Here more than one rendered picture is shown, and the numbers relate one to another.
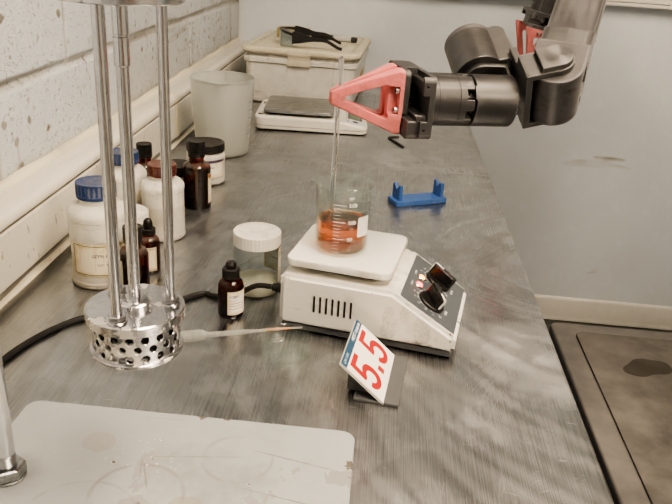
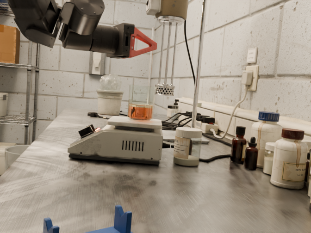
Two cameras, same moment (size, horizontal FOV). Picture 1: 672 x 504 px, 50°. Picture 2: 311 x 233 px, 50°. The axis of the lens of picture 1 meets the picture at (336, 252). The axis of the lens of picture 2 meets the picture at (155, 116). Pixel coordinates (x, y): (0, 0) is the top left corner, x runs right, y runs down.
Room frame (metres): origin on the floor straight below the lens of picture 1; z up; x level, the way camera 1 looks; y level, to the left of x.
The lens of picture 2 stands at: (1.53, -0.16, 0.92)
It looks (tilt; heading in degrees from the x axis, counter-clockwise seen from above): 5 degrees down; 166
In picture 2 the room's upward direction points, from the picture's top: 5 degrees clockwise
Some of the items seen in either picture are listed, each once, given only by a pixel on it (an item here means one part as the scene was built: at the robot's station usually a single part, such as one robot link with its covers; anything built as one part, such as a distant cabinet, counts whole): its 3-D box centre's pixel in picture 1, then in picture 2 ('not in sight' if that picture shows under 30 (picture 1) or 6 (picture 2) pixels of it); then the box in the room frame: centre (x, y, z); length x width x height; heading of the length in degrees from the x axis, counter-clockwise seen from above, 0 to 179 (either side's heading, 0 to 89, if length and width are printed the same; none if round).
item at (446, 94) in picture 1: (435, 99); (106, 39); (0.80, -0.10, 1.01); 0.10 x 0.07 x 0.07; 13
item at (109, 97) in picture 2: not in sight; (109, 93); (-0.23, 0.03, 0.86); 0.14 x 0.14 x 0.21
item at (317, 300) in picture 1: (368, 287); (122, 139); (0.77, -0.04, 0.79); 0.22 x 0.13 x 0.08; 77
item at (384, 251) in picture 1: (349, 249); (135, 122); (0.77, -0.02, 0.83); 0.12 x 0.12 x 0.01; 77
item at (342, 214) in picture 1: (340, 216); (142, 103); (0.77, 0.00, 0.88); 0.07 x 0.06 x 0.08; 93
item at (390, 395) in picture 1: (375, 361); not in sight; (0.63, -0.05, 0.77); 0.09 x 0.06 x 0.04; 170
